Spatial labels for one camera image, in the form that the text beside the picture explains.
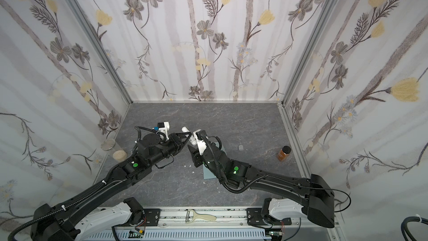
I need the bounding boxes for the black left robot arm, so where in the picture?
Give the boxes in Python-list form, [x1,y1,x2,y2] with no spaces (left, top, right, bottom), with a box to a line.
[30,132,192,241]

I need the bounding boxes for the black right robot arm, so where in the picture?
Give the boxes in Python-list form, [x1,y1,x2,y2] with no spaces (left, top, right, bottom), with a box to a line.
[188,137,335,228]

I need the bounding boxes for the light green envelope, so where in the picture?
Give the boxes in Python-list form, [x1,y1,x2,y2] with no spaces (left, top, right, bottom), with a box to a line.
[203,166,216,180]

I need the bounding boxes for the white glue stick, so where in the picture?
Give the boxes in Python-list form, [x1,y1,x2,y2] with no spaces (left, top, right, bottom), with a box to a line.
[181,126,198,145]

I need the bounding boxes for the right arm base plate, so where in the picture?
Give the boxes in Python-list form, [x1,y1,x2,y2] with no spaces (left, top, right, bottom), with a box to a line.
[246,208,292,229]

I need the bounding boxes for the cream plastic peeler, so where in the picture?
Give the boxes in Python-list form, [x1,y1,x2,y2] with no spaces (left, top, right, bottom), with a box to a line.
[185,209,217,224]

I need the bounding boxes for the white slotted cable duct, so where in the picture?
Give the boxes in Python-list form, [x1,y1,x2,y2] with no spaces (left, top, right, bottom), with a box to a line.
[86,228,272,241]

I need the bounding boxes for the black corrugated cable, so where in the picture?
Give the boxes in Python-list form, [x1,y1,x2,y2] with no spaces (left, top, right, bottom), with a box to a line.
[7,126,168,241]

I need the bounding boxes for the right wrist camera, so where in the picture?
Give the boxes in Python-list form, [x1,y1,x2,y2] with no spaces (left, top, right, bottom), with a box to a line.
[193,129,207,156]

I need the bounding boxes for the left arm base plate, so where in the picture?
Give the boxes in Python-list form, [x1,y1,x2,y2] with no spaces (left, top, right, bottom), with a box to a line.
[129,209,161,227]

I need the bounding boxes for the aluminium mounting rail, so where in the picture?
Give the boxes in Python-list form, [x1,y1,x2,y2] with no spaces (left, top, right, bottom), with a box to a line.
[61,206,340,230]

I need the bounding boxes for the amber bottle black cap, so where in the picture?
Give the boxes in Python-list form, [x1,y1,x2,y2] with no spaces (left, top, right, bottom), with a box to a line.
[276,146,292,162]

